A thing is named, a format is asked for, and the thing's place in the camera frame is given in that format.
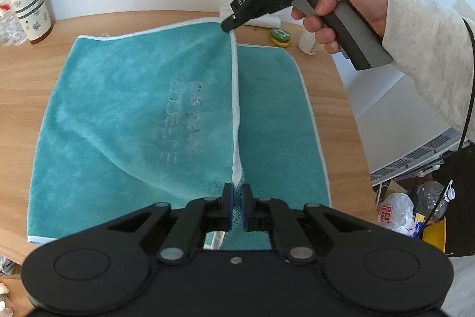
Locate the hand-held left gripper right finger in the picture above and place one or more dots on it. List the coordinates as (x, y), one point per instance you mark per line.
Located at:
(245, 216)

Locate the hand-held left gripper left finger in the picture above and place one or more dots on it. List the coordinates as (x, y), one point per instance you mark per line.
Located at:
(230, 216)

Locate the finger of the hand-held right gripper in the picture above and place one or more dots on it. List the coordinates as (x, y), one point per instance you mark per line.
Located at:
(243, 7)

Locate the teal towel white trim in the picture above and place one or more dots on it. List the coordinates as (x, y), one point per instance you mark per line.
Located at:
(130, 109)

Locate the person's right forearm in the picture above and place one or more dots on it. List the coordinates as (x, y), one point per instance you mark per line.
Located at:
(426, 49)

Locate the person's right hand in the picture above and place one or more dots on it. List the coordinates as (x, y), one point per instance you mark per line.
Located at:
(363, 1)

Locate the white tissue pack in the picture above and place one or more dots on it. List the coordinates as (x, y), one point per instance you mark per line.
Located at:
(269, 21)

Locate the green round tin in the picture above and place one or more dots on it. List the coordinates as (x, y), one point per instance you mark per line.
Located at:
(280, 36)

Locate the white pill bottle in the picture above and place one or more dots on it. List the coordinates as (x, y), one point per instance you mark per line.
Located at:
(308, 44)

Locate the white plastic bag red print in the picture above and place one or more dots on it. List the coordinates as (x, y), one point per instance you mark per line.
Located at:
(395, 213)

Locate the white vented appliance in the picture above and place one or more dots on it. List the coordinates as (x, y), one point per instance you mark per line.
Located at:
(389, 116)

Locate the yellow container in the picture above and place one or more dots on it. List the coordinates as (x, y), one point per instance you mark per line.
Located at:
(434, 235)

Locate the floral tumbler red lid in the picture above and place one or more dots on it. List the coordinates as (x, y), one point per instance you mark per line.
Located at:
(31, 5)

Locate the black bin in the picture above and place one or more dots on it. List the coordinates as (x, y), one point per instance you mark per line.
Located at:
(462, 198)

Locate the clear water bottle red label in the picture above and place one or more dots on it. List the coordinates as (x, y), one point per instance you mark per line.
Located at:
(18, 29)
(5, 27)

